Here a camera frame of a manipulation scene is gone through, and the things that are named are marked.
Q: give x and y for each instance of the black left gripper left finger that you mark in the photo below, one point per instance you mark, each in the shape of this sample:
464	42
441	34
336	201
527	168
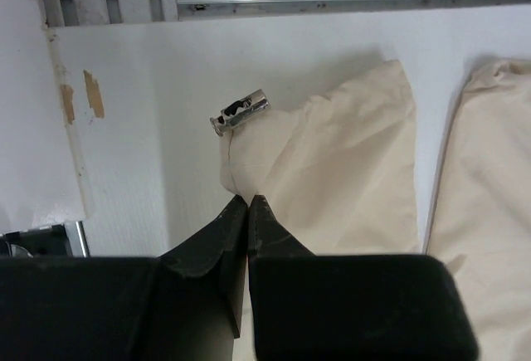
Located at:
182	305

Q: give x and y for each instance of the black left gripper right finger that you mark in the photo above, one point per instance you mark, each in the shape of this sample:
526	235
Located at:
362	307

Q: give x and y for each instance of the beige trousers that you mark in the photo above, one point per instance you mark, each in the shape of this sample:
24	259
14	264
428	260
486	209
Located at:
338	173

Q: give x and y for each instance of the silver metal cord stopper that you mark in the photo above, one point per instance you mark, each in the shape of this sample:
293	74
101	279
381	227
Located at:
239	112

